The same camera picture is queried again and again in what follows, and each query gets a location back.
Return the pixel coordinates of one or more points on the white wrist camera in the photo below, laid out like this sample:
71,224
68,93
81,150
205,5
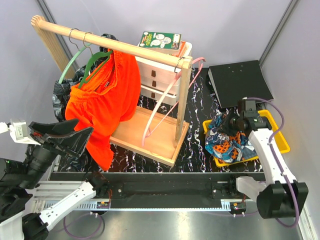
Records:
18,131
246,108

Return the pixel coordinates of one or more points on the wooden clothes rack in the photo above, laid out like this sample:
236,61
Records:
165,143

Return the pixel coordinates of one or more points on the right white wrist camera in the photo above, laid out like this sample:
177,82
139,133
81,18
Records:
246,108

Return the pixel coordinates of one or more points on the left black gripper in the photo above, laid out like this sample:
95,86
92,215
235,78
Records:
74,143

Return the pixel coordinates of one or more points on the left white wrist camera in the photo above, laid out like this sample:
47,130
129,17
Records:
18,131

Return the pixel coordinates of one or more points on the pink hanger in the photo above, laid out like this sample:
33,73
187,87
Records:
148,131

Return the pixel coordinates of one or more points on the light green hanger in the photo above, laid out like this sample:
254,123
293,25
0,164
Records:
73,59

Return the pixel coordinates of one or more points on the green book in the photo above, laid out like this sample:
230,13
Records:
160,41

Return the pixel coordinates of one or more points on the black marbled mat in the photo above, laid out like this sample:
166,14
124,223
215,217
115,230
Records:
201,105

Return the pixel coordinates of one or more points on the orange book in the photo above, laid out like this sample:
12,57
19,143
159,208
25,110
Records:
182,49

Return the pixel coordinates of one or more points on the patterned blue orange shorts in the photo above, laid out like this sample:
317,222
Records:
226,145

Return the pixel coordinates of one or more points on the white drawer unit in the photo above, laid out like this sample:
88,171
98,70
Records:
155,78

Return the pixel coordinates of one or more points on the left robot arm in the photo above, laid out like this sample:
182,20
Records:
17,177

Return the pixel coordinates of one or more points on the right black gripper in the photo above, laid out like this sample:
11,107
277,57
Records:
231,113

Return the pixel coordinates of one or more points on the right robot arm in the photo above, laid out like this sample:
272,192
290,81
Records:
281,195

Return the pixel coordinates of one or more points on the dark green hanger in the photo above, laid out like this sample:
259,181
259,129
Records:
97,59

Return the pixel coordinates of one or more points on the dark grey patterned shorts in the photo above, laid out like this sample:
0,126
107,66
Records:
60,98

